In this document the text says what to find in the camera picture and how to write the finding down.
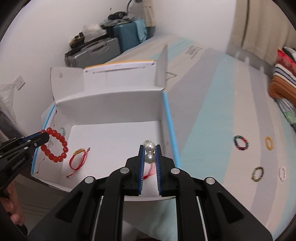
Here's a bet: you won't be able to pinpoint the large red bead bracelet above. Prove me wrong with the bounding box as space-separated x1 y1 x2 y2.
40 127 69 163

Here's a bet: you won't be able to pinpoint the small red string bracelet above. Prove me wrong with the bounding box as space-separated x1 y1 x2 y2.
66 146 91 178

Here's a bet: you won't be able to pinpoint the brown wooden bead bracelet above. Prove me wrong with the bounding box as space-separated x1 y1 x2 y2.
251 166 265 182

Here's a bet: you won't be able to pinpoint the blue yellow cardboard box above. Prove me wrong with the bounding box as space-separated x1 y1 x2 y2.
31 47 180 192

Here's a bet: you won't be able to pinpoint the large red string bracelet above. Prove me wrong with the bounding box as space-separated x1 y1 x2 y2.
142 163 155 180

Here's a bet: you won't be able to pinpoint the multicolour bead bracelet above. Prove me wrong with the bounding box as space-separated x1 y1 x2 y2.
233 135 250 152

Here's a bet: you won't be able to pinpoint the pink white bead bracelet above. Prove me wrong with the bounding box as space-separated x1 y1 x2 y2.
278 166 287 182

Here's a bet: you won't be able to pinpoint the white pearl earrings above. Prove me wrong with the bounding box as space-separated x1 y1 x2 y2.
143 140 156 164

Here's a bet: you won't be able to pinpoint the person's left hand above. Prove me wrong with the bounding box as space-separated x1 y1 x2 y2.
1 181 25 226

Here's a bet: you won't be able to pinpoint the clear plastic bag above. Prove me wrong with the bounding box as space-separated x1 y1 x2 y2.
1 83 16 125

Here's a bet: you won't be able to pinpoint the striped bed sheet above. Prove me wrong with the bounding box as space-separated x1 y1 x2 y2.
101 34 296 241

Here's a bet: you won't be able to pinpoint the grey suitcase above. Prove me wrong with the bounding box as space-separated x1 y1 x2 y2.
65 38 121 68

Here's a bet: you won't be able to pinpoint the floral quilt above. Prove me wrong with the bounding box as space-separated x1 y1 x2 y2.
275 98 296 131

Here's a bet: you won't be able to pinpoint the teal suitcase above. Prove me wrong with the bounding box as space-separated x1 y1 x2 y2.
113 19 147 53

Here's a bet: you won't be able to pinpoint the striped orange red pillow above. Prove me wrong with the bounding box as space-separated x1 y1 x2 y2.
268 47 295 106

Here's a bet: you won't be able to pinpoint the blue desk lamp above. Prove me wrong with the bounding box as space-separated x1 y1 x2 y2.
126 0 142 15

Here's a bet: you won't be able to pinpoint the beige curtain left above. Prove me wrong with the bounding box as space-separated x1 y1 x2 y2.
142 0 156 28

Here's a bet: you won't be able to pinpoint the beige curtain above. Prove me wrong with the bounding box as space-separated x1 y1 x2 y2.
227 1 295 66
142 0 156 28

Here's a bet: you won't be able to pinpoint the beige curtain centre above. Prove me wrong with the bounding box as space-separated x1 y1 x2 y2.
227 1 295 66

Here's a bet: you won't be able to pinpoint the white wall socket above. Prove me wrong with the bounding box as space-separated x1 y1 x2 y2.
14 75 25 90

